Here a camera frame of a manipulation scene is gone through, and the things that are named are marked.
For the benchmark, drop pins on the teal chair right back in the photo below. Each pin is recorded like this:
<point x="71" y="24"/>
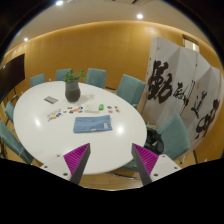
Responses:
<point x="130" y="89"/>

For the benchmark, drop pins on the white oval table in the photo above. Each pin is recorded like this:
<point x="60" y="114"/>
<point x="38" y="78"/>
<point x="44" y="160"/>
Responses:
<point x="47" y="124"/>

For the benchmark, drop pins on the teal chair back left-centre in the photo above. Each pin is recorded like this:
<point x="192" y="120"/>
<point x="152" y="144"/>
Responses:
<point x="61" y="73"/>

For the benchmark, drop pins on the grey notebook on table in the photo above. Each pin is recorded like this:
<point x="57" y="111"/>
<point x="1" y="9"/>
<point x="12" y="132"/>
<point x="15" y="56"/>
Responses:
<point x="51" y="100"/>

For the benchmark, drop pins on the teal chair left middle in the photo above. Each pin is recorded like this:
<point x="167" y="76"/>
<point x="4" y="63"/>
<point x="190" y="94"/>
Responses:
<point x="9" y="110"/>

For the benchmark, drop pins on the teal chair right front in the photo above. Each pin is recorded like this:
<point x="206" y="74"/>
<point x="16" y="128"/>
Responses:
<point x="174" y="136"/>

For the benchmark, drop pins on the light blue folded towel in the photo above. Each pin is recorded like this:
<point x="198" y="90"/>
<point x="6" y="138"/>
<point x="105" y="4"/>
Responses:
<point x="92" y="124"/>

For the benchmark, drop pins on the black backpack on floor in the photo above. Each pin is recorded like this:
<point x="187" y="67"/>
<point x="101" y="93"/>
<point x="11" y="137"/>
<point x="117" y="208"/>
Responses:
<point x="154" y="142"/>

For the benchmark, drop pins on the teal chair left front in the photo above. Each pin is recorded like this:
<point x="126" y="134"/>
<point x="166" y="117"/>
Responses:
<point x="12" y="143"/>

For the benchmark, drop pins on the white calligraphy folding screen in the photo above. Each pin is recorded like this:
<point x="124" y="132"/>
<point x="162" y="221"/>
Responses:
<point x="180" y="81"/>

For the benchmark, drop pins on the clear plastic bag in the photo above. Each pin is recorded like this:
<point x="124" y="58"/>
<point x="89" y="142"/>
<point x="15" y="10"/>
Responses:
<point x="91" y="108"/>

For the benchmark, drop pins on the teal chair back left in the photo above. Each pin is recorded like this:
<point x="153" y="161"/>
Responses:
<point x="36" y="80"/>

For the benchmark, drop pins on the green small bottle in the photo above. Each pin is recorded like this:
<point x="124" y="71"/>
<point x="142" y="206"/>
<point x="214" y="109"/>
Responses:
<point x="101" y="107"/>

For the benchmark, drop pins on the dark grey plant pot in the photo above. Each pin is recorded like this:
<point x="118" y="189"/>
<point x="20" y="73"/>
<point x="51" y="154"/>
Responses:
<point x="72" y="91"/>

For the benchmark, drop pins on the black wall television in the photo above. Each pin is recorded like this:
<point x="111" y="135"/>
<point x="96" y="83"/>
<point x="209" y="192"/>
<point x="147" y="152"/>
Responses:
<point x="11" y="75"/>

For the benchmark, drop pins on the white card with stickers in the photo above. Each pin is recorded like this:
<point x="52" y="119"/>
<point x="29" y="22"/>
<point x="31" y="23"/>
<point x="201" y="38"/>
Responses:
<point x="53" y="115"/>

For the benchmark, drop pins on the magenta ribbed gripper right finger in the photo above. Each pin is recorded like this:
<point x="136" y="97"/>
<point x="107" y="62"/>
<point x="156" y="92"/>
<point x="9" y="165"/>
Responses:
<point x="145" y="161"/>

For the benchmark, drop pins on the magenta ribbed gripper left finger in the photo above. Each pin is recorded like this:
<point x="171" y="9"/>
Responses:
<point x="76" y="161"/>

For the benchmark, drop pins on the green leafy plant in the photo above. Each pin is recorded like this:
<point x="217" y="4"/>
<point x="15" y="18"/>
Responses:
<point x="71" y="76"/>

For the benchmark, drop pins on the teal chair back centre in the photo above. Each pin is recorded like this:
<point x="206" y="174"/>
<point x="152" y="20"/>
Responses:
<point x="96" y="77"/>

